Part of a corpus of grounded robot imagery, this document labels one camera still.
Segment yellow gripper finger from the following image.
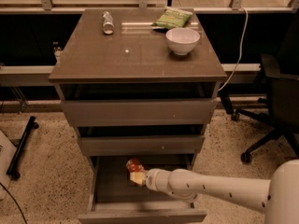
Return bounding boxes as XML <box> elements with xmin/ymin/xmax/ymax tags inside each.
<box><xmin>130</xmin><ymin>172</ymin><xmax>146</xmax><ymax>186</ymax></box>

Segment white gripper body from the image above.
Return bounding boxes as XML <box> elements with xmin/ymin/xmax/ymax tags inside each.
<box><xmin>146</xmin><ymin>169</ymin><xmax>172</xmax><ymax>192</ymax></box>

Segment red coke can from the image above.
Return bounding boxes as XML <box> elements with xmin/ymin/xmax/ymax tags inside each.
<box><xmin>126</xmin><ymin>158</ymin><xmax>144</xmax><ymax>173</ymax></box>

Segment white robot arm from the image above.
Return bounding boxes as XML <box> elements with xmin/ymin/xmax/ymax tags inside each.
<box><xmin>126</xmin><ymin>159</ymin><xmax>299</xmax><ymax>224</ymax></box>

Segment grey open bottom drawer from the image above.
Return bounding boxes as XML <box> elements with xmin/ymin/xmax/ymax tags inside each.
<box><xmin>78</xmin><ymin>156</ymin><xmax>206</xmax><ymax>224</ymax></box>

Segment grey middle drawer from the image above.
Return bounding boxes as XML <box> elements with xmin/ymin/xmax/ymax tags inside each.
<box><xmin>78</xmin><ymin>135</ymin><xmax>204</xmax><ymax>156</ymax></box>

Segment grey top drawer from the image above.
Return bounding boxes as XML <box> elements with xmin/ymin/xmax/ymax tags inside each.
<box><xmin>61</xmin><ymin>99</ymin><xmax>216</xmax><ymax>127</ymax></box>

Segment grey drawer cabinet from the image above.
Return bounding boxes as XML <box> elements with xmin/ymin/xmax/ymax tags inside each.
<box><xmin>48</xmin><ymin>7</ymin><xmax>227</xmax><ymax>224</ymax></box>

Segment silver can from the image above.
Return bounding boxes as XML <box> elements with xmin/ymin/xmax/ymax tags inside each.
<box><xmin>102</xmin><ymin>11</ymin><xmax>114</xmax><ymax>35</ymax></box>

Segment black stand leg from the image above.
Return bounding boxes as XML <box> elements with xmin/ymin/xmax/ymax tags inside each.
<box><xmin>7</xmin><ymin>116</ymin><xmax>39</xmax><ymax>180</ymax></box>

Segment white floor board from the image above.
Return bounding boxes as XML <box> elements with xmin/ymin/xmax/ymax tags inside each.
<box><xmin>0</xmin><ymin>131</ymin><xmax>16</xmax><ymax>188</ymax></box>

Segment white bowl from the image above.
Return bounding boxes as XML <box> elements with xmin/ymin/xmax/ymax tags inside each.
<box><xmin>165</xmin><ymin>28</ymin><xmax>200</xmax><ymax>55</ymax></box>

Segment black office chair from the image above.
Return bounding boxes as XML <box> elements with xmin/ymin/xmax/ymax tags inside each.
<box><xmin>218</xmin><ymin>12</ymin><xmax>299</xmax><ymax>164</ymax></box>

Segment green chip bag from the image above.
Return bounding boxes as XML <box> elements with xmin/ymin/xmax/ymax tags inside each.
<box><xmin>151</xmin><ymin>7</ymin><xmax>192</xmax><ymax>30</ymax></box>

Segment black floor cable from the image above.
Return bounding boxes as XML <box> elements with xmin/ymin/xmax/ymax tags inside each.
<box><xmin>0</xmin><ymin>182</ymin><xmax>28</xmax><ymax>224</ymax></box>

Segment white cable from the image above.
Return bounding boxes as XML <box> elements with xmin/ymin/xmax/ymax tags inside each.
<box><xmin>217</xmin><ymin>7</ymin><xmax>249</xmax><ymax>92</ymax></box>

